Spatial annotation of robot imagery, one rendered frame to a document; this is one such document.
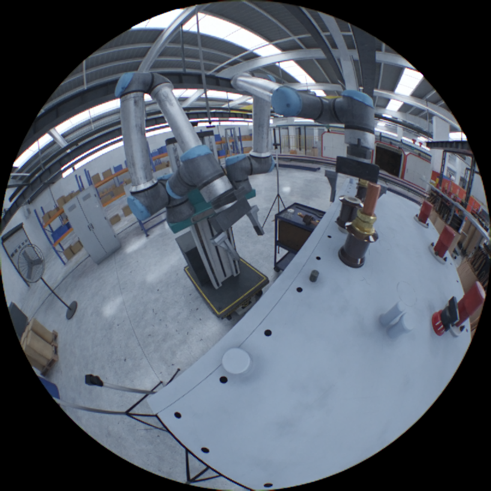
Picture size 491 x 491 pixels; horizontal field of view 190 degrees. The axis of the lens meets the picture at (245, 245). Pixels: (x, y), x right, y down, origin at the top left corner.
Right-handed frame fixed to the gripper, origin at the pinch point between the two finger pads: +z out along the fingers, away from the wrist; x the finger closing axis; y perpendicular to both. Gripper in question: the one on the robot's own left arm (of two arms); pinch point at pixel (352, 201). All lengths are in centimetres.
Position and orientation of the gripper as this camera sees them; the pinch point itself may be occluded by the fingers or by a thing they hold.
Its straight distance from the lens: 51.4
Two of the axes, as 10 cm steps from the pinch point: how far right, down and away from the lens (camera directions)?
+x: -7.5, -3.5, 5.6
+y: 6.5, -5.3, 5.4
